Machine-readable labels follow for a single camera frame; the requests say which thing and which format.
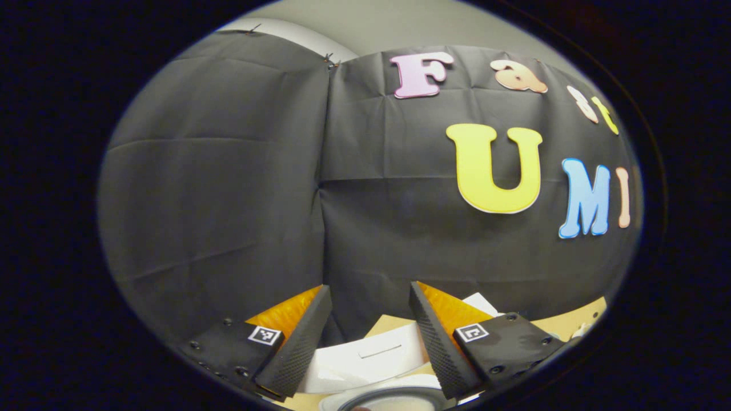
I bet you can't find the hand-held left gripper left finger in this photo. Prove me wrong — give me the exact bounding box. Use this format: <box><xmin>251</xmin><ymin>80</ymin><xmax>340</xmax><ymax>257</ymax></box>
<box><xmin>178</xmin><ymin>284</ymin><xmax>333</xmax><ymax>402</ymax></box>

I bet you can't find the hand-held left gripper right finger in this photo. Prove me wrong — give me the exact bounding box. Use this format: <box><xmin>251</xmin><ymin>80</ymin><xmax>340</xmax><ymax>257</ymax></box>
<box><xmin>408</xmin><ymin>281</ymin><xmax>572</xmax><ymax>401</ymax></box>

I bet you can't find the white rice cooker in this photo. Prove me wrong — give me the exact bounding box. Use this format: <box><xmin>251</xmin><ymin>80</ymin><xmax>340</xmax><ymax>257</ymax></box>
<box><xmin>297</xmin><ymin>292</ymin><xmax>499</xmax><ymax>411</ymax></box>

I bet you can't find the black backdrop cloth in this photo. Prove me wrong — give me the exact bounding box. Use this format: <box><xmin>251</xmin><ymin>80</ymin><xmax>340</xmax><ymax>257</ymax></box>
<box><xmin>98</xmin><ymin>30</ymin><xmax>645</xmax><ymax>346</ymax></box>

